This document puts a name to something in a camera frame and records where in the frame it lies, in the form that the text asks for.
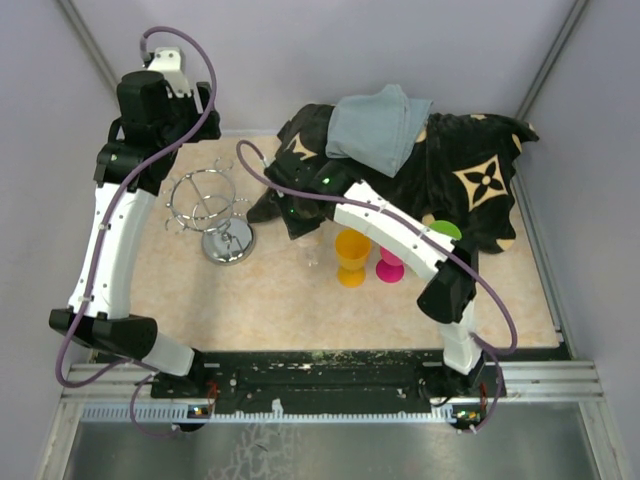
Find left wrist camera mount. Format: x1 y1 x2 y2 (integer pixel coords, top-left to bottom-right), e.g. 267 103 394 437
146 47 192 98

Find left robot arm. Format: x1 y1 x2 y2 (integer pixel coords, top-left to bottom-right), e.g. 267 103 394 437
49 70 221 397

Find light blue folded towel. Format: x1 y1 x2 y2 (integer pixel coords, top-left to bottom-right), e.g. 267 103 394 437
325 84 433 178

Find orange wine glass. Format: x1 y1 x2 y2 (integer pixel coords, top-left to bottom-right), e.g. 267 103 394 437
334 229 372 288

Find clear wine glass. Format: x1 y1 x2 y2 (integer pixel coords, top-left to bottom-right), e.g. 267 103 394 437
294 229 323 268

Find pink wine glass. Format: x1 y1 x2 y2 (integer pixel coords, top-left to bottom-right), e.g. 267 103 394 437
376 246 405 284

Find grey slotted cable duct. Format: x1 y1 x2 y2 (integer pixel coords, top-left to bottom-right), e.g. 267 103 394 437
79 398 484 425

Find black patterned blanket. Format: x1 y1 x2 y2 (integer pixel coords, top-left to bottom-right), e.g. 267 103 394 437
264 104 539 254

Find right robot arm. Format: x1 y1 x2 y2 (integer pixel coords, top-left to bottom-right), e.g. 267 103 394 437
265 158 484 396

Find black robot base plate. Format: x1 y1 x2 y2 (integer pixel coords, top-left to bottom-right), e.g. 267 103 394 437
151 350 498 415

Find chrome wire glass rack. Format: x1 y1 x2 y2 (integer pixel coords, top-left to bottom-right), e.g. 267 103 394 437
160 157 256 266

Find green wine glass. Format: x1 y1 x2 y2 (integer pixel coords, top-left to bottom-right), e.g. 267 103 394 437
409 219 462 279

